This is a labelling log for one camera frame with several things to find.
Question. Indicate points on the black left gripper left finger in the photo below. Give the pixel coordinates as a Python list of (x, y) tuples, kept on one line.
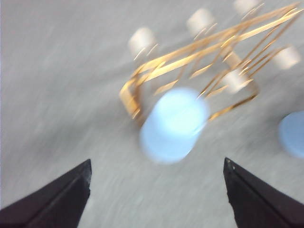
[(59, 204)]

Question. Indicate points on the blue ribbed plastic cup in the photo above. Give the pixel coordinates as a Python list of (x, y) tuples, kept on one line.
[(174, 125)]

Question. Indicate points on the gold wire cup rack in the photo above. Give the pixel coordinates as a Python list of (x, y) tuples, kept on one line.
[(221, 62)]

